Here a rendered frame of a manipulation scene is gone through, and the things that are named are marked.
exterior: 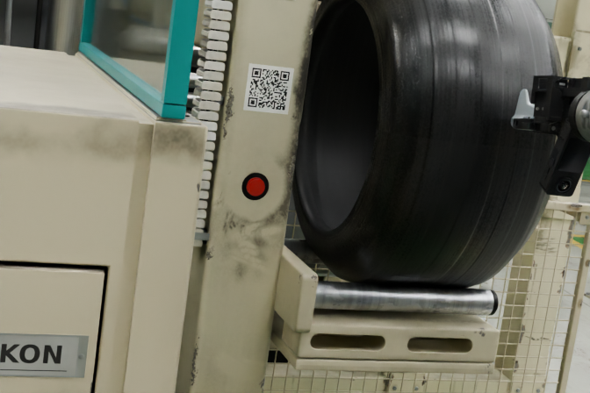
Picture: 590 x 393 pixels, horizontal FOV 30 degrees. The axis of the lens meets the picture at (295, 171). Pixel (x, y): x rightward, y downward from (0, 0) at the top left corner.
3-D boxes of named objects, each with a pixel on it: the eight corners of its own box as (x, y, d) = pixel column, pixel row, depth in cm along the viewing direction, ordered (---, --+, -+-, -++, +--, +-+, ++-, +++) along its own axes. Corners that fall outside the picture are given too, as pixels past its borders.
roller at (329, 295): (307, 282, 176) (298, 277, 181) (305, 310, 177) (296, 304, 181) (500, 291, 188) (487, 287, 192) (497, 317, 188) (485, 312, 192)
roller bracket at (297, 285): (294, 334, 173) (303, 274, 172) (232, 264, 210) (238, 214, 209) (314, 334, 174) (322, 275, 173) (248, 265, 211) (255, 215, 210)
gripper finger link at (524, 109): (518, 89, 167) (550, 90, 158) (514, 129, 167) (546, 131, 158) (500, 88, 166) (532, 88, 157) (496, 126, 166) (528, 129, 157)
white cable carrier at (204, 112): (181, 246, 178) (218, -53, 170) (175, 238, 182) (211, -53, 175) (208, 246, 179) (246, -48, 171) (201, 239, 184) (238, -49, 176)
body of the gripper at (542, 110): (575, 81, 159) (625, 81, 148) (569, 140, 160) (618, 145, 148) (528, 75, 157) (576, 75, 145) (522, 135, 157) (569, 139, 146)
